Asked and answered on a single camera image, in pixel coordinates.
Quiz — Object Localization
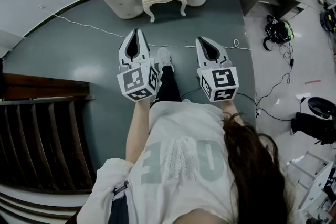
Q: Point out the black and yellow device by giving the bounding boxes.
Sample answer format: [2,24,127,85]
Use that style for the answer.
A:
[319,7,336,34]

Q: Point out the person's white shirt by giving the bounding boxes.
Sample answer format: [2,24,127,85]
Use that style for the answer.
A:
[77,99,299,224]

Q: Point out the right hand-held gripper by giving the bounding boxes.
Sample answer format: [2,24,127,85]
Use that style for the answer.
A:
[195,36,239,103]

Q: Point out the dark bag strap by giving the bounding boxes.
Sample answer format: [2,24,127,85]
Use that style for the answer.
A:
[109,180,131,224]

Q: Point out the person's left white shoe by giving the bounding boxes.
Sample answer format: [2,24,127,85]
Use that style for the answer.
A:
[157,47,173,68]

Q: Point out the black headset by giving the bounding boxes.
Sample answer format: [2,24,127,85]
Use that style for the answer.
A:
[263,15,296,52]

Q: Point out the white ridged panel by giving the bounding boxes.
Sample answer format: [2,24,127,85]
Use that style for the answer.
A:
[0,183,88,224]

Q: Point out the dark wooden slatted bed frame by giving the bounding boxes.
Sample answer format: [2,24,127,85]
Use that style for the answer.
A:
[0,72,97,195]

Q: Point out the person's right forearm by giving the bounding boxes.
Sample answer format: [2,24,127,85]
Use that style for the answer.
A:
[219,99,237,116]

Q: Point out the black swivel chair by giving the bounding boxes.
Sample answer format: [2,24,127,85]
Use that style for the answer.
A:
[290,96,336,145]

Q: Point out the person's left forearm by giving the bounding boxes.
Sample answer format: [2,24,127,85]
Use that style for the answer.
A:
[125,100,152,164]

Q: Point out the white floor cable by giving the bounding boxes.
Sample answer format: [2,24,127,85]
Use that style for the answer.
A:
[54,14,251,51]

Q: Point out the black headset cable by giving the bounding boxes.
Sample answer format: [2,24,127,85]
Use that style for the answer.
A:
[256,38,296,114]

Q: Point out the person's black trousers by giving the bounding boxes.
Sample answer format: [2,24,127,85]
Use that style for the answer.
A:
[154,65,182,103]

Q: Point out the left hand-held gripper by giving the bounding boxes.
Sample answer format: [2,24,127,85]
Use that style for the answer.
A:
[117,28,160,102]

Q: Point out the white metal rack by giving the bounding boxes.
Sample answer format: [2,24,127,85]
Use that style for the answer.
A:
[287,151,336,211]

